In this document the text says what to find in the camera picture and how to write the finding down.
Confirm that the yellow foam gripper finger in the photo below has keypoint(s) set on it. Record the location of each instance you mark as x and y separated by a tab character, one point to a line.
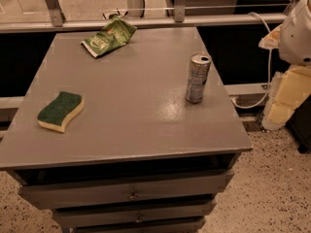
287	92
270	41

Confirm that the green jalapeno chip bag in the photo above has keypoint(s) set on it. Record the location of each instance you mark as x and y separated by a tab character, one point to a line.
116	34

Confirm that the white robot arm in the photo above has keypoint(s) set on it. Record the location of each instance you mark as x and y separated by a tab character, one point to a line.
295	35

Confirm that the silver drink can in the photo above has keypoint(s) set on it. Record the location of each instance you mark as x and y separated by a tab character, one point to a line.
199	67

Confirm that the green and yellow sponge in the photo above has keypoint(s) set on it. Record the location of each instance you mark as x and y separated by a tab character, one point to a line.
60	111

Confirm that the metal railing frame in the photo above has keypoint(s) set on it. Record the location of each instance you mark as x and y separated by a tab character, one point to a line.
17	16

